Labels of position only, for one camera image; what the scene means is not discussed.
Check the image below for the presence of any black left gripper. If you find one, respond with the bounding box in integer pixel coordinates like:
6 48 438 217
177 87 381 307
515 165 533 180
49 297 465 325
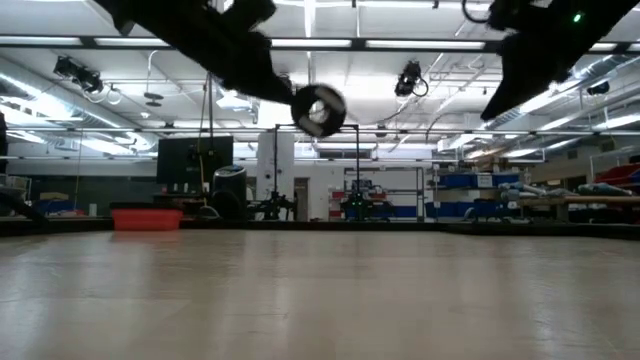
127 0 296 106

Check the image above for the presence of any black aluminium table frame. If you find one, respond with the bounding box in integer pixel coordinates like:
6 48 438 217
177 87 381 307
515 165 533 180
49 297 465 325
0 192 640 242

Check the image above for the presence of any wooden workbench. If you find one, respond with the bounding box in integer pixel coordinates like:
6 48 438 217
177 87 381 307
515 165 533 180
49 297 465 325
519 194 640 207

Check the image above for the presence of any black monitor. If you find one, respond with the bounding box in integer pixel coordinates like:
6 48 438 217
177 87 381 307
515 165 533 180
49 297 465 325
156 135 235 187

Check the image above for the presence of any metal shelving rack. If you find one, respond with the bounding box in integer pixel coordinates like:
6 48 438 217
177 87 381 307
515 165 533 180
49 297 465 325
342 166 427 222

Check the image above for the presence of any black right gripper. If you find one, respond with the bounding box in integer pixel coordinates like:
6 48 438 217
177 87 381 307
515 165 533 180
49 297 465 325
480 0 571 121

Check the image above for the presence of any black wire spool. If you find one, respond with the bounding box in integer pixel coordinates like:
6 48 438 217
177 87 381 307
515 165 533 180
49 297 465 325
290 83 348 139

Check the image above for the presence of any blue storage bin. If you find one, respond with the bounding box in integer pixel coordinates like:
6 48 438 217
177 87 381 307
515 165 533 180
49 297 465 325
424 200 521 219
439 172 521 190

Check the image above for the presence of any thin hanging cord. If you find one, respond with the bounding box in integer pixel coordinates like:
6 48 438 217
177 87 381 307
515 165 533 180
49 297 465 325
197 69 216 209

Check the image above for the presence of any black overhead frame beam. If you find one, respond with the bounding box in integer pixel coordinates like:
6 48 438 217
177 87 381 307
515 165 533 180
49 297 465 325
0 34 640 55

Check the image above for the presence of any distant black station frame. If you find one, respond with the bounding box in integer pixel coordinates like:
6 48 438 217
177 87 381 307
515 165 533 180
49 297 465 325
272 121 362 221

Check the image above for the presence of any red plastic bin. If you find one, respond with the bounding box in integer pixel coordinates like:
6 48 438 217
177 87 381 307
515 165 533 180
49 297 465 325
110 207 185 233

